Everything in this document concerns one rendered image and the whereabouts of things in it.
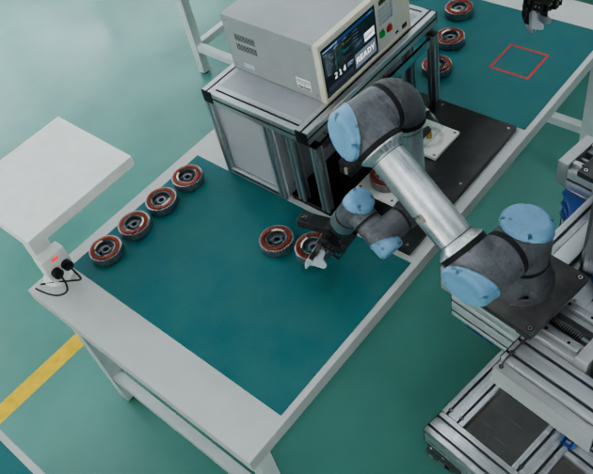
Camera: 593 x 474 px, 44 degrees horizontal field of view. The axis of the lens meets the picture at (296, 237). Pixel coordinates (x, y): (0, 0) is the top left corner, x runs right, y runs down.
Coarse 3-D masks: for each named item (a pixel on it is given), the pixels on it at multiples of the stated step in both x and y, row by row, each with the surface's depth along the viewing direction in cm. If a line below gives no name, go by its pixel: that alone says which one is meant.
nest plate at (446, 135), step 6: (444, 126) 251; (444, 132) 250; (450, 132) 249; (456, 132) 249; (438, 138) 248; (444, 138) 247; (450, 138) 247; (432, 144) 247; (438, 144) 246; (444, 144) 246; (426, 150) 245; (432, 150) 245; (438, 150) 244; (426, 156) 245; (432, 156) 243; (438, 156) 243
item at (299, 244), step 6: (306, 234) 221; (312, 234) 220; (318, 234) 220; (300, 240) 220; (306, 240) 220; (312, 240) 221; (300, 246) 218; (306, 246) 221; (312, 246) 220; (300, 252) 216; (318, 252) 216; (330, 252) 217; (300, 258) 216; (306, 258) 215; (324, 258) 215
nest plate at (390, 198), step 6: (366, 180) 241; (360, 186) 240; (366, 186) 239; (372, 192) 237; (378, 192) 237; (390, 192) 236; (378, 198) 235; (384, 198) 234; (390, 198) 234; (396, 198) 233; (390, 204) 233
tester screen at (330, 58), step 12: (372, 12) 216; (360, 24) 214; (372, 24) 218; (348, 36) 212; (360, 36) 216; (372, 36) 221; (336, 48) 209; (348, 48) 214; (360, 48) 219; (324, 60) 207; (336, 60) 212; (348, 60) 217
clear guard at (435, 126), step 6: (426, 108) 217; (426, 114) 216; (432, 114) 217; (426, 120) 216; (432, 120) 217; (432, 126) 217; (438, 126) 217; (324, 132) 217; (432, 132) 216; (438, 132) 217; (426, 138) 215; (432, 138) 216; (426, 144) 215
